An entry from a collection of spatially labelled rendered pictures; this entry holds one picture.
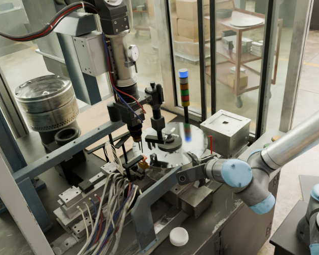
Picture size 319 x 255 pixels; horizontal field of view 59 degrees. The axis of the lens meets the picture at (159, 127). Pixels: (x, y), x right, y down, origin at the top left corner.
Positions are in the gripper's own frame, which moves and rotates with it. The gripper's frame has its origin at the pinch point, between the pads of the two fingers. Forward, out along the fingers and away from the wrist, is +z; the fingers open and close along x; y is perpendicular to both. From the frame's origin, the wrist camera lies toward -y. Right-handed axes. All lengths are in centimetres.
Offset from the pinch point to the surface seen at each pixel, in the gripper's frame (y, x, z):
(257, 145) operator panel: 35.1, -2.8, 3.1
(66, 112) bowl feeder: -36, 42, 57
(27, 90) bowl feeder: -52, 62, 68
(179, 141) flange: 4.2, 10.0, 10.9
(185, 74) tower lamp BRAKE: 21.2, 38.6, 20.1
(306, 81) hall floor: 251, 12, 185
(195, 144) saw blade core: 9.5, 6.6, 7.7
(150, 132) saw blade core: -3.4, 17.8, 24.2
